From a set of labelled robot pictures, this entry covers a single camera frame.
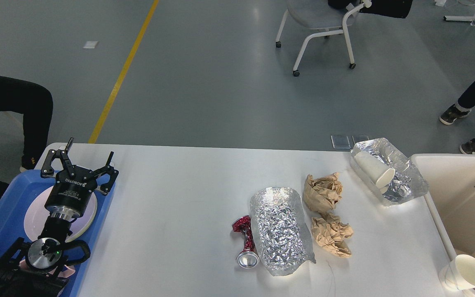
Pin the walking person black sneakers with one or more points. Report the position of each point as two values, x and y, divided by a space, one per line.
465 103

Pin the white paper cup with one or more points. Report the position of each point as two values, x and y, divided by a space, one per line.
459 274

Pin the small silver foil bag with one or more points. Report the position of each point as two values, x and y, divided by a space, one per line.
407 184

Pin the blue plastic tray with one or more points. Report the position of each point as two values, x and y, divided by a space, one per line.
18 197

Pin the crumpled brown paper upper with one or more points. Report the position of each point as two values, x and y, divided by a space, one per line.
322 194

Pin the pink ribbed mug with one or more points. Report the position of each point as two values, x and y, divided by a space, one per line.
47 284

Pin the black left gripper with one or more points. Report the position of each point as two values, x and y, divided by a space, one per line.
71 194

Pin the crushed red can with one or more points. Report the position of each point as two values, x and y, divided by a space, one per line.
247 258

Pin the crumpled brown paper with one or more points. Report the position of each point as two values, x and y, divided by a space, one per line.
322 194
330 234

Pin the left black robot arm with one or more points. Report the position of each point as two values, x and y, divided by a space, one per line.
49 223

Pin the grey white office chair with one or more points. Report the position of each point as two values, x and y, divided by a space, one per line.
318 15

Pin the crumpled brown paper lower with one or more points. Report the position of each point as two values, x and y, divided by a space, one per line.
330 234

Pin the white cup in foil bag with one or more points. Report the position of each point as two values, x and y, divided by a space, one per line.
378 172

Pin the person in black left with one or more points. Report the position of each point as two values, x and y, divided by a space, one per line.
35 103

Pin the pink plate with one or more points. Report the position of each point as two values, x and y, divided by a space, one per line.
36 216

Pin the beige plastic bin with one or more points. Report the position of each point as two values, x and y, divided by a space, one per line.
451 199

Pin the large silver foil bag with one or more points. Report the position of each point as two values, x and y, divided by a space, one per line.
282 238

